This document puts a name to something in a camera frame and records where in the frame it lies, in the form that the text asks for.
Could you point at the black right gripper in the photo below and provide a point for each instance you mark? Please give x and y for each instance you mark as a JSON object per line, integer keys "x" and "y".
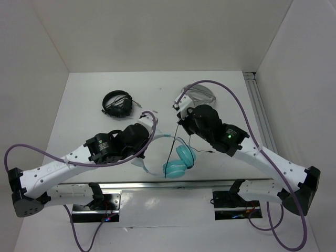
{"x": 184, "y": 122}

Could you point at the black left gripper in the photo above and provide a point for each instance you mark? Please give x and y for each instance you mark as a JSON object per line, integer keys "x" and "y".
{"x": 142, "y": 155}

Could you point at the teal cat-ear headphones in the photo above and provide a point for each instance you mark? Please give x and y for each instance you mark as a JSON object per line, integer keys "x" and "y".
{"x": 175, "y": 168}

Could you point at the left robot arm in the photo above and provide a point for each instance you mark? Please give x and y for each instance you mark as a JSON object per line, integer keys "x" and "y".
{"x": 35, "y": 189}

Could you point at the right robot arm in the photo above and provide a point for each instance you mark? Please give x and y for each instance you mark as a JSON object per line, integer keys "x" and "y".
{"x": 292, "y": 185}

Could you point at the white grey headphones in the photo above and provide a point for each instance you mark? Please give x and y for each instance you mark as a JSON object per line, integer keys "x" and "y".
{"x": 200, "y": 95}

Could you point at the black headphones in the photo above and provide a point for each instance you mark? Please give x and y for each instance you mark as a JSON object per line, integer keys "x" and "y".
{"x": 118, "y": 104}

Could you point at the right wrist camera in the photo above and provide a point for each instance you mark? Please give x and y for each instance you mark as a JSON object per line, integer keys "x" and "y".
{"x": 181, "y": 104}

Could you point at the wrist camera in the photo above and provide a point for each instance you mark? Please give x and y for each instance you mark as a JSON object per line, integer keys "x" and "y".
{"x": 149, "y": 121}
{"x": 181, "y": 104}

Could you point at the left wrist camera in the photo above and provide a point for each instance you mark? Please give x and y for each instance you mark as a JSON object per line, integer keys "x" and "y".
{"x": 149, "y": 121}

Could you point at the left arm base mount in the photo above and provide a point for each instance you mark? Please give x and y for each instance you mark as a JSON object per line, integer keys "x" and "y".
{"x": 102, "y": 206}

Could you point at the aluminium right rail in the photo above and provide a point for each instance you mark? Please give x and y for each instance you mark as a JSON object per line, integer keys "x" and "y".
{"x": 266, "y": 135}

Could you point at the aluminium rail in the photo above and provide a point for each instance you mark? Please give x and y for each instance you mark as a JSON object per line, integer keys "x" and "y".
{"x": 157, "y": 185}
{"x": 266, "y": 135}

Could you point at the aluminium front rail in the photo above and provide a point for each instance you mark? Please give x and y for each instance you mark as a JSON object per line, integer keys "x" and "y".
{"x": 157, "y": 185}

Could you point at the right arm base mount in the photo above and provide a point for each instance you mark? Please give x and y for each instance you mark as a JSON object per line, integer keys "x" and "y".
{"x": 229, "y": 205}

